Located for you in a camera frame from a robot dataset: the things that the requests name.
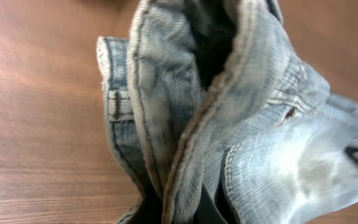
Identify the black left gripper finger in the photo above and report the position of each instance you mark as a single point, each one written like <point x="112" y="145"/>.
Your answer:
<point x="208" y="211"/>

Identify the light blue denim shorts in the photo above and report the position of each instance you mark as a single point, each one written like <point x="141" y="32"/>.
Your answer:
<point x="212" y="93"/>

